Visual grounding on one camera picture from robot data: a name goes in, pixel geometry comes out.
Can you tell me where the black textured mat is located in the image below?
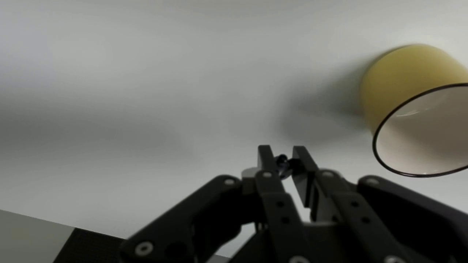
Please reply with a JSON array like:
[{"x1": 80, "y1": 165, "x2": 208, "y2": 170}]
[{"x1": 53, "y1": 227, "x2": 127, "y2": 263}]

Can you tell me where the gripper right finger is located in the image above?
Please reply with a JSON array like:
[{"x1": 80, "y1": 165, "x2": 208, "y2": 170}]
[{"x1": 292, "y1": 145, "x2": 468, "y2": 263}]

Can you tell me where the dark blue pen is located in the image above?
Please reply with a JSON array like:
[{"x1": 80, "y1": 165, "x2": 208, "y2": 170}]
[{"x1": 274, "y1": 155, "x2": 293, "y2": 180}]

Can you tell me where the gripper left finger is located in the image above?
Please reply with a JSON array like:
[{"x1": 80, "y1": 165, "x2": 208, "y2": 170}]
[{"x1": 119, "y1": 145, "x2": 312, "y2": 263}]

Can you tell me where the yellow mug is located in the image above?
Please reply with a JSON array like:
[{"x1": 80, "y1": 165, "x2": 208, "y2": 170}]
[{"x1": 360, "y1": 44, "x2": 468, "y2": 178}]

